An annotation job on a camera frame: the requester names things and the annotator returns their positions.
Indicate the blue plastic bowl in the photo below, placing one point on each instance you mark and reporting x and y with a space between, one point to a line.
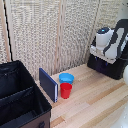
66 78

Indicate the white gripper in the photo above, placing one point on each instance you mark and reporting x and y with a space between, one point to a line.
103 43

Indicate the beige woven folding screen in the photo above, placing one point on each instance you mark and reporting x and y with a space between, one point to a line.
50 31

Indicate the red plastic cup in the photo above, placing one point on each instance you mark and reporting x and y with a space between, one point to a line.
66 90

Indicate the black fabric storage box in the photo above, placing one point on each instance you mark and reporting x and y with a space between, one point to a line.
20 100

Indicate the black air fryer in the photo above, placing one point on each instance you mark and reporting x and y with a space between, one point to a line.
108 68

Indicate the dark blue book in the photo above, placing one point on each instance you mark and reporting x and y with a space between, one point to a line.
48 84

